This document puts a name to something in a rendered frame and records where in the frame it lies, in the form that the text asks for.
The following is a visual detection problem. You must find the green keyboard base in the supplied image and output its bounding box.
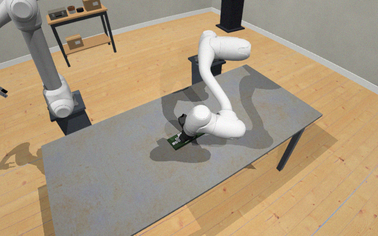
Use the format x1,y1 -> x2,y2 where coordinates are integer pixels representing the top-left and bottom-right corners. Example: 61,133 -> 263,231
167,132 -> 205,150

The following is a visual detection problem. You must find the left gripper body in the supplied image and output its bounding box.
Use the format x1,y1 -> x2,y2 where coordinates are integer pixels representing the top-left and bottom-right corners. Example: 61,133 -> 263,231
178,114 -> 198,143

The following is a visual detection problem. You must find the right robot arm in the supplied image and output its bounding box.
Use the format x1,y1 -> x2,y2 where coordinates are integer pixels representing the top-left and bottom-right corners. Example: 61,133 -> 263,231
0,0 -> 79,118

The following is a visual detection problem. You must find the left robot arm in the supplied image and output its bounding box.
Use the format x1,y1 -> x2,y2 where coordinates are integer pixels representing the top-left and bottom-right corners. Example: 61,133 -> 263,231
185,30 -> 251,140

